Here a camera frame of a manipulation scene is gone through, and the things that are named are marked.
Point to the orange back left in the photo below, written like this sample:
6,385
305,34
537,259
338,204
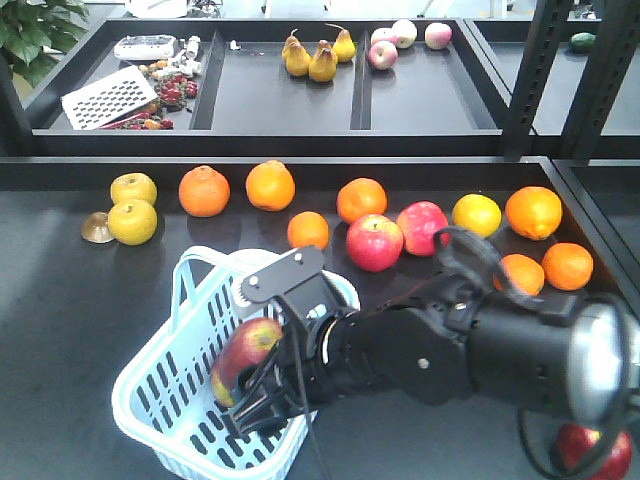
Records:
204,192

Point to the yellow pear-apple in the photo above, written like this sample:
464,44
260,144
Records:
132,222
135,185

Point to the green potted plant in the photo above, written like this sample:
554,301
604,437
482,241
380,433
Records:
29,29

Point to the orange back middle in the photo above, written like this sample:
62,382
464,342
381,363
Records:
270,186

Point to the brown pear middle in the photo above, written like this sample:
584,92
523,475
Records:
323,65

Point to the pink apple front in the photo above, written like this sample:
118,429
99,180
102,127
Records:
382,55

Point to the light blue plastic basket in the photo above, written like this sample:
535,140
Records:
163,398

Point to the yellow round citrus fruit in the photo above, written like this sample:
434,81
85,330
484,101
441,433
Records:
477,213

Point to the small orange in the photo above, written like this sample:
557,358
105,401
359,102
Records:
308,228
568,266
524,273

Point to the pink apple right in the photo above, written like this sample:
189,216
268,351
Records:
437,35

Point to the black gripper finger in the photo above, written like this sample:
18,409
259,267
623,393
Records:
264,377
262,413

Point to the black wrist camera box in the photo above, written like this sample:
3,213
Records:
294,278

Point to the black wooden display stand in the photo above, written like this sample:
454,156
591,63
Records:
75,313

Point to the white perforated grater tray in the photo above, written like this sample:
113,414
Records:
107,99

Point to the orange behind red apples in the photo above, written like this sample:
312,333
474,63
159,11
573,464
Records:
360,197

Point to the white electronic scale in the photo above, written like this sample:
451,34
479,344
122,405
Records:
145,47

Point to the bright red apple left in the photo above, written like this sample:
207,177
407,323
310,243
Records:
374,242

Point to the yellow pear-apple back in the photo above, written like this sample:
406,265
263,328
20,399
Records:
135,185

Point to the brown mushroom cap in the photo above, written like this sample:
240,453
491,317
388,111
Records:
95,228

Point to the large orange with nub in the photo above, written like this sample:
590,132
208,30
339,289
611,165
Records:
534,212

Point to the pale apple back middle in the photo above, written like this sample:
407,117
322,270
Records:
404,32

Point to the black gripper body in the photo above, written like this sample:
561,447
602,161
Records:
314,364

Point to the small orange front left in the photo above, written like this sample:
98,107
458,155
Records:
524,273

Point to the brown pear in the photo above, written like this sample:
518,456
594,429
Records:
323,65
295,56
344,46

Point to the black upright shelf post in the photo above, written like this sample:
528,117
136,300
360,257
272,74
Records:
576,106

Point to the small orange front right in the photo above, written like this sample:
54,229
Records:
568,266

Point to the brown pear left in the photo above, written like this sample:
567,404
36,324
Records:
295,56

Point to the yellow pear-apple front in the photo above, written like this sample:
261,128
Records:
132,222

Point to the small orange centre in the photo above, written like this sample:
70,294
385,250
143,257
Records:
308,228

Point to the bright red apple right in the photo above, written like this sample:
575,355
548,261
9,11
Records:
419,222

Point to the pink apple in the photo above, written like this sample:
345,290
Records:
382,55
437,35

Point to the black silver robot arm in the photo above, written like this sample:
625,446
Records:
565,356

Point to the bright red apple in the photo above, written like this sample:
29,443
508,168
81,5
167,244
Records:
374,242
419,222

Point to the brown pear right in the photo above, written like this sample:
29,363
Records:
344,46

